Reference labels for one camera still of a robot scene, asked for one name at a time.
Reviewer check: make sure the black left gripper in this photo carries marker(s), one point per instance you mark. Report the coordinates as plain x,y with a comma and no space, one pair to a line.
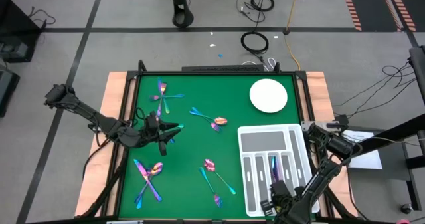
154,131

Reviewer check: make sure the white paper sheet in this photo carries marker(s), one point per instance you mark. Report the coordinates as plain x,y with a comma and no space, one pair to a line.
365,157

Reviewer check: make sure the black floor stand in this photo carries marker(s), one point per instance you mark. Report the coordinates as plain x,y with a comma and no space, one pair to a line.
181,18

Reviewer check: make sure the white plastic cutlery organizer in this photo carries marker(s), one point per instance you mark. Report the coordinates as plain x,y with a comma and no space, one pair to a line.
262,141

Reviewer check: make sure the green table mat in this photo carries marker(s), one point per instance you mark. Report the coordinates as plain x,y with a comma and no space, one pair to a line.
192,144

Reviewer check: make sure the black metal stand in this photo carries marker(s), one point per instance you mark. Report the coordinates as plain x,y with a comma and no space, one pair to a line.
398,127

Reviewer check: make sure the grey metal bracket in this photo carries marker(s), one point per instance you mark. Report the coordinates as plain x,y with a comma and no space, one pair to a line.
307,122

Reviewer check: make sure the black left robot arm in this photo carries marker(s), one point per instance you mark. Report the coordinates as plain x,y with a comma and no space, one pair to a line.
83,109

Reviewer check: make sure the black power adapter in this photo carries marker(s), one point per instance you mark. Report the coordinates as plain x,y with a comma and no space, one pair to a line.
340,119

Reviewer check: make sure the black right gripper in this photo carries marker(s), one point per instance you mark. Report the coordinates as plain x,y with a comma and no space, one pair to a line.
282,200

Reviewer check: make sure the black cabinet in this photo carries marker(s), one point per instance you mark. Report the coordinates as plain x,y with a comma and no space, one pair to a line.
16,21

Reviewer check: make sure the black ribbed bar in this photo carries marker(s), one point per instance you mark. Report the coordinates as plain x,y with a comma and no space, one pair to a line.
222,68

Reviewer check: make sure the black equipment case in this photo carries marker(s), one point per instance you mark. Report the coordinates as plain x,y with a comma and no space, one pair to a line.
8,91

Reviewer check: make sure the white round plate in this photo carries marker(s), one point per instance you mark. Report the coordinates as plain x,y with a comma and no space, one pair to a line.
268,96

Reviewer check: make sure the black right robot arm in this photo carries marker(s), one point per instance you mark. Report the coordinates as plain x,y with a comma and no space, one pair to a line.
335,142

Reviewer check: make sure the black caster wheel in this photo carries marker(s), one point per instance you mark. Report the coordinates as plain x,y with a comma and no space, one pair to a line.
405,208

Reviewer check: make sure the pink round object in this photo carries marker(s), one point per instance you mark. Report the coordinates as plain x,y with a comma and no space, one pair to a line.
403,222

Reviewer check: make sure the black aluminium table frame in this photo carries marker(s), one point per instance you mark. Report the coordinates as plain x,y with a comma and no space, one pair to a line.
216,73

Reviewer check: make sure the black upright post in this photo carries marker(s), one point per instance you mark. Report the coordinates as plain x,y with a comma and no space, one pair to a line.
419,71

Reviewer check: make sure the grey equipment box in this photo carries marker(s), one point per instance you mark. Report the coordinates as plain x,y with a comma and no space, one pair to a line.
13,49

